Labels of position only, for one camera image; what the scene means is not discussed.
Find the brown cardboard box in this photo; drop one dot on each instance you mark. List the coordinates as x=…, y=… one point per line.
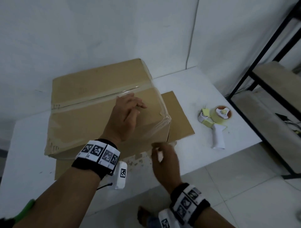
x=94, y=77

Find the clear tape roll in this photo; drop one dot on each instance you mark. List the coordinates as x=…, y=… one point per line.
x=215, y=117

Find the person's left hand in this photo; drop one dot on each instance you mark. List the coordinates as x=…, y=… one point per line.
x=124, y=119

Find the black metal shelf rack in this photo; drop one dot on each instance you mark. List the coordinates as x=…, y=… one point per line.
x=265, y=49

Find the person's left forearm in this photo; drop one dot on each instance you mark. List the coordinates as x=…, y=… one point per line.
x=61, y=199

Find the person's right forearm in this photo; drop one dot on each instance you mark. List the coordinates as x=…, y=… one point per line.
x=211, y=220

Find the person's jeans leg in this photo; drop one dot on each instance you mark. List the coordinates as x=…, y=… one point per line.
x=154, y=223

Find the yellow white tape dispenser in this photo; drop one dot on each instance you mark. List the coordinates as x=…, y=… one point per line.
x=217, y=138

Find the beige shelf board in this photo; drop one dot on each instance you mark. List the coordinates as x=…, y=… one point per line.
x=258, y=117
x=282, y=79

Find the person's foot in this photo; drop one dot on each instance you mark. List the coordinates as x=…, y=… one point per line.
x=143, y=215

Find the green shirt sleeve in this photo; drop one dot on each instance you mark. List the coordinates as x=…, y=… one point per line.
x=27, y=209

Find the person's right hand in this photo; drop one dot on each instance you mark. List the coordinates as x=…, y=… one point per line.
x=168, y=169

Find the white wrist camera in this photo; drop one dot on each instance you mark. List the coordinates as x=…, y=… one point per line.
x=120, y=176
x=167, y=220

